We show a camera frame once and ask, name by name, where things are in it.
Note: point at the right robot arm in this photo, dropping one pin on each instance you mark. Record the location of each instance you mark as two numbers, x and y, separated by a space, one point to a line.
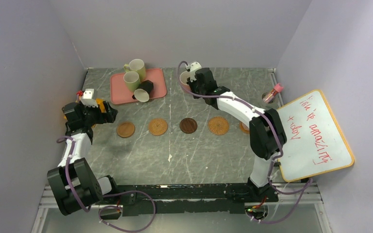
267 135

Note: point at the black mug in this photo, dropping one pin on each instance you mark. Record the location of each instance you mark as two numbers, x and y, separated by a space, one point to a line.
142 93

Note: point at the glass jar with markers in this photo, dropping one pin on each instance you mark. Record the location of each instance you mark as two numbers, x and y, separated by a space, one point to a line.
270 96

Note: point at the green mug front middle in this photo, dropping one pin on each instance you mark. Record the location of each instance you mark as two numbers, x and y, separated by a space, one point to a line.
132 80

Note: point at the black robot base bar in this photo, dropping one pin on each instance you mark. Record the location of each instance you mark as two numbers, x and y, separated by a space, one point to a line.
233 198

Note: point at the pink serving tray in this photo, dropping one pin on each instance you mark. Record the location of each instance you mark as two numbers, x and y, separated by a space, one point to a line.
120 94

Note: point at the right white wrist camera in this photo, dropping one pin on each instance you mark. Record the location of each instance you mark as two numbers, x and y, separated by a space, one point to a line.
191 68

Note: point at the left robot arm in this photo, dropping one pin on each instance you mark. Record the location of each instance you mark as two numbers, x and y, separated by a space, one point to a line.
73 183

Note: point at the green mug back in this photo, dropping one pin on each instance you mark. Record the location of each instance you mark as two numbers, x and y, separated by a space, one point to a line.
138 66

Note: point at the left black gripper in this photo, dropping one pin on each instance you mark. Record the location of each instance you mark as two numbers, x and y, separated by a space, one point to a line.
108 117

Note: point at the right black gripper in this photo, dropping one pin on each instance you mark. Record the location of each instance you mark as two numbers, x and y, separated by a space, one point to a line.
193 84

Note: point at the woven coaster tan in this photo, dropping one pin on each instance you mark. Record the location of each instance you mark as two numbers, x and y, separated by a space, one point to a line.
157 126

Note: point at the woven coaster light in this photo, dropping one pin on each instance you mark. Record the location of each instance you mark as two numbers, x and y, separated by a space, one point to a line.
218 125

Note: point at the yellow plastic bin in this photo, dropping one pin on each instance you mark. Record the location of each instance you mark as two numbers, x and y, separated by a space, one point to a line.
76 111

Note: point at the pink mug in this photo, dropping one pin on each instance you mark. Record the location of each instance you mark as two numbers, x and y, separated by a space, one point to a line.
184 77

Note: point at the aluminium rail frame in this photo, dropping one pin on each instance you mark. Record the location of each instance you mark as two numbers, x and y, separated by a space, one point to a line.
289 196

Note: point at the whiteboard with yellow frame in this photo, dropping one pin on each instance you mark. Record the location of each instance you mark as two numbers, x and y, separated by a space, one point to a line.
315 143

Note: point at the light wooden coaster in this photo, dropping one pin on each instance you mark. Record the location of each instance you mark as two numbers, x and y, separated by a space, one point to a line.
125 129

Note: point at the dark brown wooden coaster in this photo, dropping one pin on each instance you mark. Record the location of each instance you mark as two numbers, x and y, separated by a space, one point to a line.
188 125

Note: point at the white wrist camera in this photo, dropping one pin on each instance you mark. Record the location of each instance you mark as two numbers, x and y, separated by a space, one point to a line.
88 97
191 68

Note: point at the green mug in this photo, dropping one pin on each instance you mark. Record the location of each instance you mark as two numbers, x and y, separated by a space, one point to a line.
138 66
132 80

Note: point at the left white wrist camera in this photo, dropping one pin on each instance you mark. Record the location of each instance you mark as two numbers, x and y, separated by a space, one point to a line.
88 97

